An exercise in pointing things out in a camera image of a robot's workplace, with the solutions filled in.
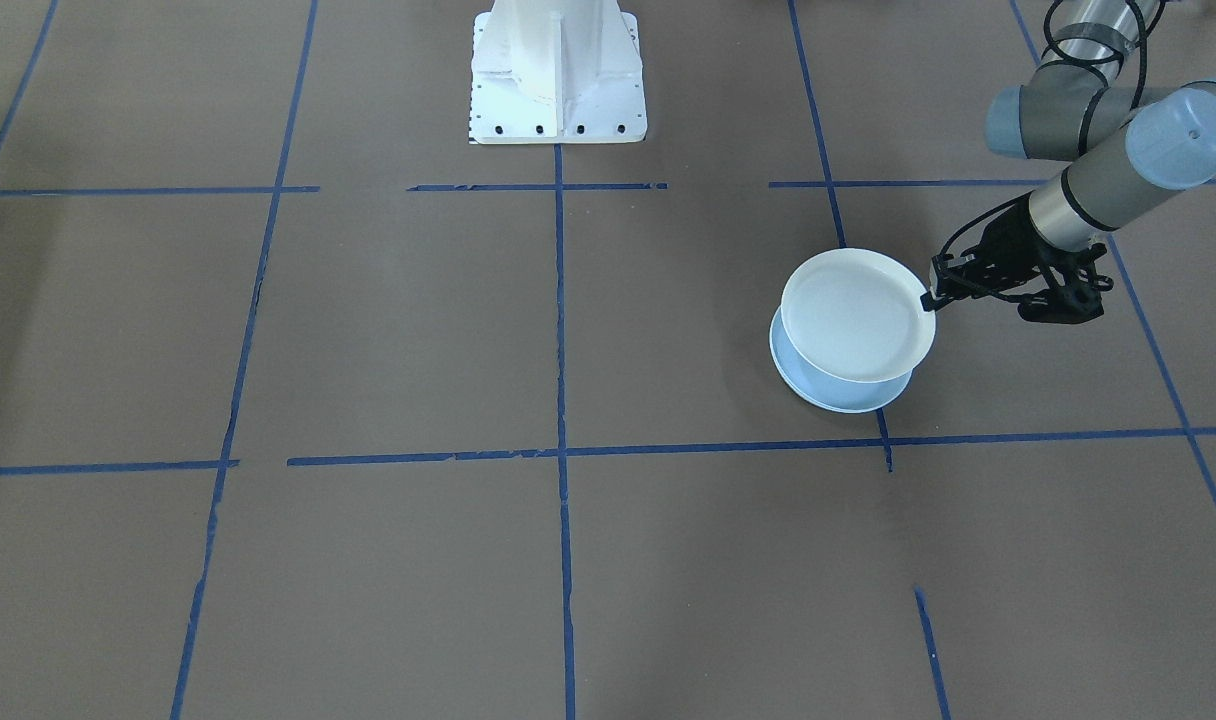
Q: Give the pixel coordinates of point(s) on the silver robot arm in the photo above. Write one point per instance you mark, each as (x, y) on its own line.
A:
(1118, 130)

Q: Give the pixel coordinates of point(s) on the light blue ribbed plate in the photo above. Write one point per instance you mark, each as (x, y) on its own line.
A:
(800, 372)

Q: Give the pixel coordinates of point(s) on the white bolted base pedestal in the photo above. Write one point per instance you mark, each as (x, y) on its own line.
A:
(558, 70)

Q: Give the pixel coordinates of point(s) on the white round plate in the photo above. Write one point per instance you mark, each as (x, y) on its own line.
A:
(853, 312)

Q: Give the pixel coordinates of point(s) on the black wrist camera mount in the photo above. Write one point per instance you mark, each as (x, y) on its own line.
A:
(1068, 295)

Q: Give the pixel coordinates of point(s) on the light blue smooth plate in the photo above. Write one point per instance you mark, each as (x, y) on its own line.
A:
(848, 409)

